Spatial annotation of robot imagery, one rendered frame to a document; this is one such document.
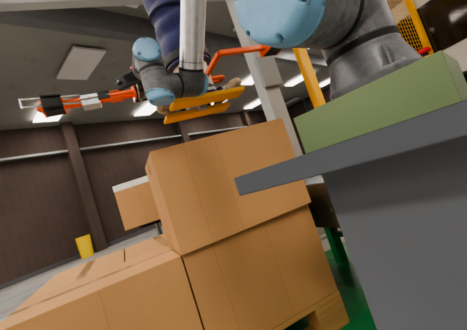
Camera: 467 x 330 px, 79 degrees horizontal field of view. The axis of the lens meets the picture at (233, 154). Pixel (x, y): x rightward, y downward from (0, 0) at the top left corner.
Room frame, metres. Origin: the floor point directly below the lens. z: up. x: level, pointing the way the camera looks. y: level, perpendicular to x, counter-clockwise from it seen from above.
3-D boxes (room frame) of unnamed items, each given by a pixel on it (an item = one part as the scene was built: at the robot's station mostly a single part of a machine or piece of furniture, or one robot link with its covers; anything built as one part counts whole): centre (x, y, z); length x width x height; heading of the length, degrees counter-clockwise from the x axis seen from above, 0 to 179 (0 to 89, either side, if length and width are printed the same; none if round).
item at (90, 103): (1.15, 0.49, 1.24); 0.07 x 0.07 x 0.04; 24
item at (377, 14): (0.60, -0.33, 1.02); 0.17 x 0.15 x 0.18; 129
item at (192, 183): (1.35, 0.09, 0.74); 0.60 x 0.40 x 0.40; 112
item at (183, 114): (1.42, 0.11, 1.14); 0.34 x 0.10 x 0.05; 114
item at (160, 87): (0.95, 0.17, 1.13); 0.12 x 0.09 x 0.12; 129
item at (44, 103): (1.07, 0.54, 1.25); 0.31 x 0.03 x 0.05; 126
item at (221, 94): (1.25, 0.03, 1.14); 0.34 x 0.10 x 0.05; 114
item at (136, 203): (2.80, 0.91, 0.82); 0.60 x 0.40 x 0.40; 3
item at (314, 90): (2.58, -0.88, 1.05); 0.87 x 0.10 x 2.10; 165
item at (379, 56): (0.61, -0.34, 0.88); 0.19 x 0.19 x 0.10
